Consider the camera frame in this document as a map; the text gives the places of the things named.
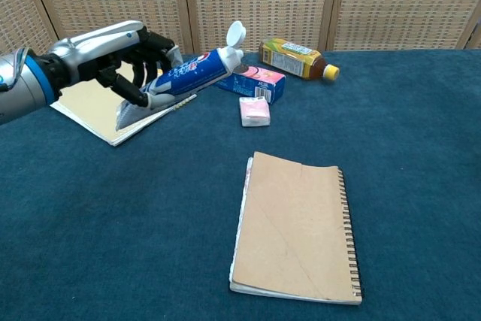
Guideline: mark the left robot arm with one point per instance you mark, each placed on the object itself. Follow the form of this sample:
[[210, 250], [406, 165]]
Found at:
[[22, 88]]

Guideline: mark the blue cookie box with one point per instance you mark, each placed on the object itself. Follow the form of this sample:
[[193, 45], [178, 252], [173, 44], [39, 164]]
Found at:
[[259, 86]]

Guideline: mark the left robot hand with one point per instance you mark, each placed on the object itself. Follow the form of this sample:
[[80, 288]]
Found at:
[[94, 46]]

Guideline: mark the blue white toothpaste tube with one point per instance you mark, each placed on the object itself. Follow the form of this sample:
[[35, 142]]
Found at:
[[188, 73]]

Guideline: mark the yellow tea bottle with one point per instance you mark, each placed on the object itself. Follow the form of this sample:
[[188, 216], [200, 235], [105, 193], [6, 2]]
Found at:
[[289, 58]]

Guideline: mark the teal table cloth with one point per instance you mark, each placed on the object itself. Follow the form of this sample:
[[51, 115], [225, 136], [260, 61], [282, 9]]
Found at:
[[150, 242]]

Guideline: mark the pink tissue pack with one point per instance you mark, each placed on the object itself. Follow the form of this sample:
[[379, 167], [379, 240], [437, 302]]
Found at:
[[255, 110]]

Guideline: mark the brown spiral notebook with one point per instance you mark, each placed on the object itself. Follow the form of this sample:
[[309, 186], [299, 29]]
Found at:
[[293, 231]]

